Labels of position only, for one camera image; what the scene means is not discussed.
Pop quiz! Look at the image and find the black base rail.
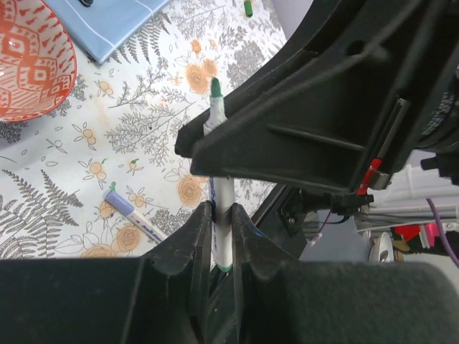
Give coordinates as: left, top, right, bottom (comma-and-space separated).
252, 184, 326, 258

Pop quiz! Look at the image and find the white marker pen green tip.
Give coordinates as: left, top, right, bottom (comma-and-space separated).
203, 77, 235, 273

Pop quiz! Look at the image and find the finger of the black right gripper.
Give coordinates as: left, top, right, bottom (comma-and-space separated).
191, 100, 391, 194
175, 1, 430, 158

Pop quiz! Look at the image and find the white marker pen blue tip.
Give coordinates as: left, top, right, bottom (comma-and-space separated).
124, 210, 168, 244

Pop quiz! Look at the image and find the blue pen cap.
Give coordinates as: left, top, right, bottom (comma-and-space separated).
103, 190, 135, 216

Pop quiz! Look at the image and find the green pen cap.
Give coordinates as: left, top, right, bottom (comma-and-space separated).
243, 0, 253, 18

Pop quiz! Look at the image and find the red patterned small bowl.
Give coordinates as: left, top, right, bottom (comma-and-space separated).
1, 0, 77, 123

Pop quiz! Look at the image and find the floral tablecloth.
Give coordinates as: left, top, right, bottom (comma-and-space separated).
1, 1, 285, 259

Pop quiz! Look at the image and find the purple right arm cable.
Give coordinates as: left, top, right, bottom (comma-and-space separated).
426, 198, 459, 269

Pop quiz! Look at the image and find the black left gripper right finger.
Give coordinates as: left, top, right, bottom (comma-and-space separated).
232, 204, 458, 343

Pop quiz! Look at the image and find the blue checked cloth napkin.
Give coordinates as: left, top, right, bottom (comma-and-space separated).
45, 0, 168, 65

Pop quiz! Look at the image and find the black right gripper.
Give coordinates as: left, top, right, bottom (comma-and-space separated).
376, 1, 458, 186

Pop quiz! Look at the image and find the fork with dark handle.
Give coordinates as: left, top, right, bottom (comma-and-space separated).
79, 0, 93, 7

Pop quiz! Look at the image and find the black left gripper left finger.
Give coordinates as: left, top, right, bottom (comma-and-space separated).
1, 202, 211, 343

